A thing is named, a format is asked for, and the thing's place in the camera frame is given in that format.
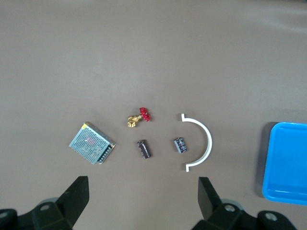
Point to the brown table mat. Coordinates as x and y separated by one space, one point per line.
153 48

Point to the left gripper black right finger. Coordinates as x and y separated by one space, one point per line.
213 210

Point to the dark brown capacitor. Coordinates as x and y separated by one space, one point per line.
144 149
180 145

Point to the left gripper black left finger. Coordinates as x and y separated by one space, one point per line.
69 206

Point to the white curved plastic bracket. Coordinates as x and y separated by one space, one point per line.
210 143

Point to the metal mesh power supply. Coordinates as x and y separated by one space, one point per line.
91 143

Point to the blue plastic tray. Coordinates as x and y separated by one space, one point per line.
287 158

